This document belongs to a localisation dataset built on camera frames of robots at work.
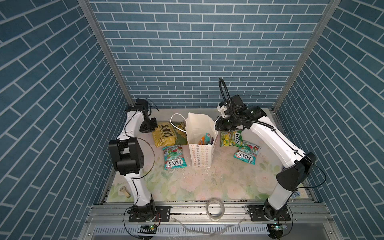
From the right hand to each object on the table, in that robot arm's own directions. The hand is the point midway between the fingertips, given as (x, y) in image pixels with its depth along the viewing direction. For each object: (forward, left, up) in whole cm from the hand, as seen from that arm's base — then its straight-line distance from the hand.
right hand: (212, 125), depth 77 cm
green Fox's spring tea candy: (+9, -14, -23) cm, 28 cm away
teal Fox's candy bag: (-8, +22, -23) cm, 33 cm away
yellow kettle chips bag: (+2, +28, -14) cm, 32 cm away
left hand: (+5, +36, -13) cm, 39 cm away
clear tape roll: (-32, -7, -24) cm, 41 cm away
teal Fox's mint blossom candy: (-1, -23, -24) cm, 33 cm away
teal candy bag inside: (+2, +2, -16) cm, 16 cm away
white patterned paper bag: (+9, +6, -21) cm, 23 cm away
